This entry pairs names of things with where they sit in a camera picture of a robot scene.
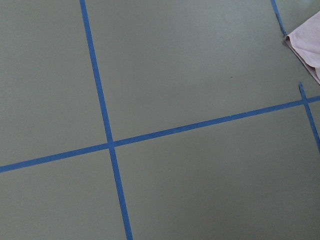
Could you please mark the pink Snoopy t-shirt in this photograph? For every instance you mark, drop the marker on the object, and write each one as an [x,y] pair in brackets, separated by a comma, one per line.
[304,41]

